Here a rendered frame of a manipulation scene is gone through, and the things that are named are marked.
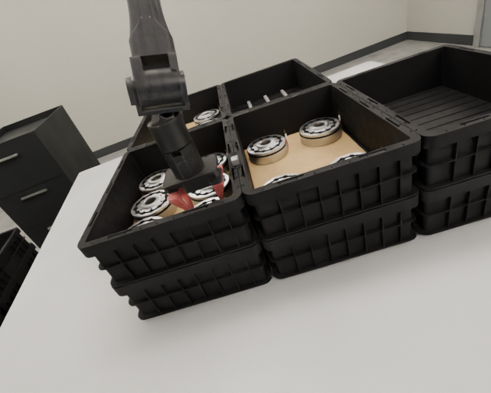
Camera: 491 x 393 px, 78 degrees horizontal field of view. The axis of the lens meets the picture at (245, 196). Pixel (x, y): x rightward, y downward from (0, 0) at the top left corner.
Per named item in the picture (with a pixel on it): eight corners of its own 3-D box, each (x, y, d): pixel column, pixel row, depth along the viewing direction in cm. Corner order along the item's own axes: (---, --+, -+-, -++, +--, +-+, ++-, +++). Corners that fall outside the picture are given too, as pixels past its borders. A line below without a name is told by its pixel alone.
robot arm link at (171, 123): (143, 125, 46) (177, 111, 46) (144, 112, 52) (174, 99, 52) (164, 162, 50) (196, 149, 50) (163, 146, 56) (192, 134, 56)
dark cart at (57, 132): (117, 245, 216) (32, 132, 167) (57, 269, 214) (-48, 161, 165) (125, 201, 268) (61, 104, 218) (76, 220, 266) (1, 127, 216)
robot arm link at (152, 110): (124, 79, 43) (184, 72, 45) (129, 65, 53) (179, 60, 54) (144, 155, 50) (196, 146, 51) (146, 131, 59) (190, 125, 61)
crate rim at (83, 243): (246, 208, 50) (242, 196, 49) (81, 260, 52) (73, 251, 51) (229, 125, 83) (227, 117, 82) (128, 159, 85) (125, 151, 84)
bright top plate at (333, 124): (346, 128, 73) (346, 126, 73) (305, 141, 73) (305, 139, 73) (331, 115, 81) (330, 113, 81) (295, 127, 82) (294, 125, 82)
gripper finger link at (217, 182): (202, 203, 64) (183, 166, 58) (234, 192, 63) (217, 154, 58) (201, 224, 58) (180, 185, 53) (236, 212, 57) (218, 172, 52)
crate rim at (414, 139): (425, 152, 48) (426, 138, 47) (247, 208, 50) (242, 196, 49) (334, 90, 81) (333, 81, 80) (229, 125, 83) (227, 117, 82)
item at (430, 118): (595, 146, 52) (622, 79, 45) (424, 198, 54) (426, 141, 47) (442, 89, 85) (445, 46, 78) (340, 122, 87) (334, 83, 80)
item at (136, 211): (167, 212, 66) (167, 210, 66) (126, 223, 68) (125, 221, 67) (175, 187, 74) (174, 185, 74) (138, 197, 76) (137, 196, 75)
